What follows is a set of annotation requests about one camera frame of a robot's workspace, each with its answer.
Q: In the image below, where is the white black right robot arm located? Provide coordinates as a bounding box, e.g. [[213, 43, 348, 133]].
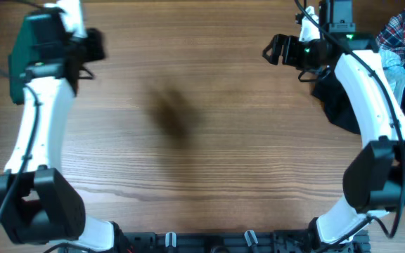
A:
[[262, 33, 405, 252]]

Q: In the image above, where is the black cloth garment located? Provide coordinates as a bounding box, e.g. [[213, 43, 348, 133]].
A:
[[311, 67, 360, 134]]

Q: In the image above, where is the green cloth garment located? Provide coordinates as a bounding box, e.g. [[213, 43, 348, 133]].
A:
[[8, 11, 40, 105]]

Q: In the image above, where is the white light-blue striped shirt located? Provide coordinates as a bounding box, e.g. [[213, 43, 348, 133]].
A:
[[379, 49, 405, 105]]

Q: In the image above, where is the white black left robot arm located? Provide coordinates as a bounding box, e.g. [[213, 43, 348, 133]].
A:
[[0, 28, 117, 252]]

